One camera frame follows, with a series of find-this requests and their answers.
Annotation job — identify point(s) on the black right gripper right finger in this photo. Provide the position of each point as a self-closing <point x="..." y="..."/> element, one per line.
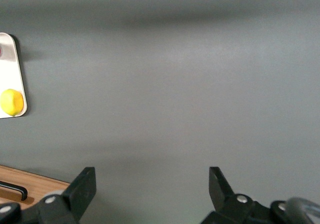
<point x="225" y="196"/>

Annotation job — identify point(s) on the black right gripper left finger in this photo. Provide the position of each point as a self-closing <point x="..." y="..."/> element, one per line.
<point x="75" y="199"/>

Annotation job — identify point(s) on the wooden tray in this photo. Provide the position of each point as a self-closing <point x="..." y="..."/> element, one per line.
<point x="30" y="184"/>

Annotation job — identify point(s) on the white rounded tray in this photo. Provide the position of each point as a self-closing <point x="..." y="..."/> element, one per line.
<point x="11" y="68"/>

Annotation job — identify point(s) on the yellow lemon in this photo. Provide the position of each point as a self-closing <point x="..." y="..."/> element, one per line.
<point x="11" y="102"/>

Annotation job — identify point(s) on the red round can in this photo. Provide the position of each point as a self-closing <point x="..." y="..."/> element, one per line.
<point x="0" y="51"/>

